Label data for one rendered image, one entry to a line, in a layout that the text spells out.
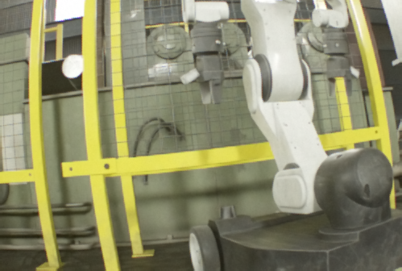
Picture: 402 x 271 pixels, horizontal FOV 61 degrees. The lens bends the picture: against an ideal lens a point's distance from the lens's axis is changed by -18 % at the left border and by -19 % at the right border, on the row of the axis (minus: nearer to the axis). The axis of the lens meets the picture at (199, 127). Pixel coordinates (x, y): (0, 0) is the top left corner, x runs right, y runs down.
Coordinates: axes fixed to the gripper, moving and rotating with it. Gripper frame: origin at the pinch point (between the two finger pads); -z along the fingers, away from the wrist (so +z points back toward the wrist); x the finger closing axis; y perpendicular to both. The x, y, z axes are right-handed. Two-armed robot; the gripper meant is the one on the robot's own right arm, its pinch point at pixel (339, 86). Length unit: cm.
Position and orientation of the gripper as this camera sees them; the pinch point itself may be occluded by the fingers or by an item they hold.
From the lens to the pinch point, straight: 131.3
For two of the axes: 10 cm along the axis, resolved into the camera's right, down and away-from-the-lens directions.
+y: -9.7, 0.9, -2.4
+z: -0.7, -9.9, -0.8
